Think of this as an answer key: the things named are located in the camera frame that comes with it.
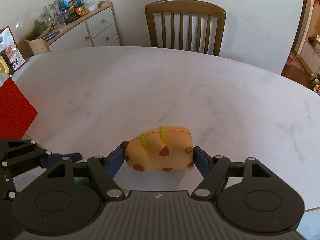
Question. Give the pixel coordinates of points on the red white snack bag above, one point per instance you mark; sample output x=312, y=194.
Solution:
x=9, y=51

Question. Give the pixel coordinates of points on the brown wooden chair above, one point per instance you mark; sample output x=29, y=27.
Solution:
x=190, y=25

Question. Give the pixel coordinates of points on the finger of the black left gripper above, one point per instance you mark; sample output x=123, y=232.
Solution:
x=19, y=156
x=50, y=160

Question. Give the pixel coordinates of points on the yellow spotted animal toy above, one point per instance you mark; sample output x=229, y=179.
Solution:
x=165, y=148

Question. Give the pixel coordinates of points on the red white storage box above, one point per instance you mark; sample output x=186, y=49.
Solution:
x=17, y=113

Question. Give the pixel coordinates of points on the white wood sideboard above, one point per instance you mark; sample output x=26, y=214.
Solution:
x=97, y=28

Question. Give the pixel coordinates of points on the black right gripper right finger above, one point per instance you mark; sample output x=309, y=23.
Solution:
x=217, y=170

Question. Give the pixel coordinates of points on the teal squishy animal toy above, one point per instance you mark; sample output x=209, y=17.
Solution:
x=80, y=172

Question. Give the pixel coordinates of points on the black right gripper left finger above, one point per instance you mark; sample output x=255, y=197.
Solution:
x=101, y=172

